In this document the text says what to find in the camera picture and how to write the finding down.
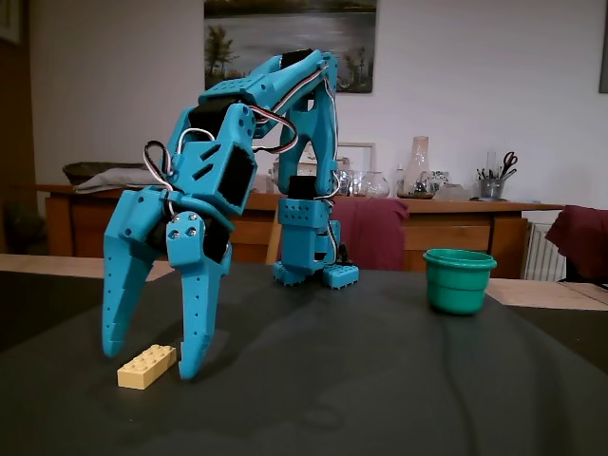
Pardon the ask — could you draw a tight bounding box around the round glass bowl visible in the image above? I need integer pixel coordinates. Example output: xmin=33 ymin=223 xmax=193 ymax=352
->
xmin=337 ymin=169 xmax=390 ymax=199

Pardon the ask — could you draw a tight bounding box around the lake landscape painting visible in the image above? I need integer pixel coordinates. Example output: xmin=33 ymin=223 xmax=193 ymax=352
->
xmin=203 ymin=0 xmax=380 ymax=94

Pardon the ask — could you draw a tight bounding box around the green plastic cup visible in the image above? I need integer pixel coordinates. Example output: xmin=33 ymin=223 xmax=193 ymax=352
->
xmin=422 ymin=247 xmax=498 ymax=316

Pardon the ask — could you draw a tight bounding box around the blue gripper body black motor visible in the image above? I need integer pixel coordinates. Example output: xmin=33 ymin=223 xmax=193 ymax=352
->
xmin=104 ymin=186 xmax=235 ymax=265

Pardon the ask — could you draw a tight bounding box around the maroon covered chair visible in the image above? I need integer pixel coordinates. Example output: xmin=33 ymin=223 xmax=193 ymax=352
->
xmin=545 ymin=204 xmax=608 ymax=287

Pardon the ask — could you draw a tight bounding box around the white porcelain tureen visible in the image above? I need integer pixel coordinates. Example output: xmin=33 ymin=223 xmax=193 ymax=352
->
xmin=271 ymin=144 xmax=329 ymax=194

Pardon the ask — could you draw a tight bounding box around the white picture frame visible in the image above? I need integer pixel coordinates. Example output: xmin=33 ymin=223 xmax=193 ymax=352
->
xmin=336 ymin=141 xmax=378 ymax=175

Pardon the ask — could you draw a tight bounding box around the folded grey blanket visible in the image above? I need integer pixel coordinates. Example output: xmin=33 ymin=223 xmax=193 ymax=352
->
xmin=73 ymin=166 xmax=180 ymax=195

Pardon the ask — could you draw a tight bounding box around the wooden sideboard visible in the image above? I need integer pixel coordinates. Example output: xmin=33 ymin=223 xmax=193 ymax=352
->
xmin=37 ymin=183 xmax=564 ymax=281

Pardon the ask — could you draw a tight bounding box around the servo wire loop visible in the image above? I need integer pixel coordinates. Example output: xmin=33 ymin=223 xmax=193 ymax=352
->
xmin=143 ymin=126 xmax=210 ymax=194

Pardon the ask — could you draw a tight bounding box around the pale stone piece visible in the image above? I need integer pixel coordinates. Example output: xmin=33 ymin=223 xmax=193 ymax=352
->
xmin=434 ymin=183 xmax=472 ymax=201

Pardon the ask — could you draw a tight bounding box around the dark shallow bowl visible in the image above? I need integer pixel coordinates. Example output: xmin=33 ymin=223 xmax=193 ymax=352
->
xmin=63 ymin=161 xmax=147 ymax=185

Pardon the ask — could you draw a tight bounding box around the tall glass vase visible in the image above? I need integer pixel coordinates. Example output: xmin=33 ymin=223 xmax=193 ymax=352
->
xmin=396 ymin=136 xmax=436 ymax=200

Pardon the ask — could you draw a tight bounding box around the maroon cloth on chair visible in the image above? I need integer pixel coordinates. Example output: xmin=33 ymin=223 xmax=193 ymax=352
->
xmin=332 ymin=197 xmax=409 ymax=272

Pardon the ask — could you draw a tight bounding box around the dark framed wall picture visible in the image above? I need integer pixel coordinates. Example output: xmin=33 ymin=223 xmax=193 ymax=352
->
xmin=598 ymin=0 xmax=608 ymax=94

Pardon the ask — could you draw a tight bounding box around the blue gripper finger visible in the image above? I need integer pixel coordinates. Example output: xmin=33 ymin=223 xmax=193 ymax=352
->
xmin=101 ymin=235 xmax=165 ymax=359
xmin=165 ymin=212 xmax=234 ymax=382

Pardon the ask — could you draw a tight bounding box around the metal pencil cup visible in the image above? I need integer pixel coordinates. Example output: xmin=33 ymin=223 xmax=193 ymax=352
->
xmin=478 ymin=178 xmax=505 ymax=200

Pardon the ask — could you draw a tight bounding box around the black table cloth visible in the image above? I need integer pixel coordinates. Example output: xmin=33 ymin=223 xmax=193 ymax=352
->
xmin=0 ymin=259 xmax=608 ymax=456

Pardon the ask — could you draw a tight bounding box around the white radiator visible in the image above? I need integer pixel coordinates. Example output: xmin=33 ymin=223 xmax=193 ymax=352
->
xmin=522 ymin=220 xmax=569 ymax=282

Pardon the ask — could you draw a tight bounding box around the cream lego brick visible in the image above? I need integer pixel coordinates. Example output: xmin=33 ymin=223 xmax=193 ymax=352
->
xmin=117 ymin=344 xmax=177 ymax=390

